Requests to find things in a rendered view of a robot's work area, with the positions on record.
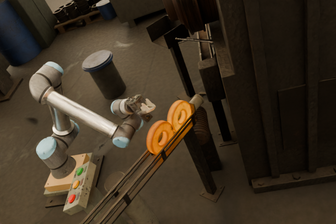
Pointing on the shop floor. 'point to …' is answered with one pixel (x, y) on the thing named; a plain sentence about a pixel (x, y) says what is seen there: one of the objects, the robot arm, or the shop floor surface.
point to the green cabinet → (29, 6)
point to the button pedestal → (87, 194)
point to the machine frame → (279, 73)
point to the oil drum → (16, 37)
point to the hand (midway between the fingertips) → (154, 108)
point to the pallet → (80, 9)
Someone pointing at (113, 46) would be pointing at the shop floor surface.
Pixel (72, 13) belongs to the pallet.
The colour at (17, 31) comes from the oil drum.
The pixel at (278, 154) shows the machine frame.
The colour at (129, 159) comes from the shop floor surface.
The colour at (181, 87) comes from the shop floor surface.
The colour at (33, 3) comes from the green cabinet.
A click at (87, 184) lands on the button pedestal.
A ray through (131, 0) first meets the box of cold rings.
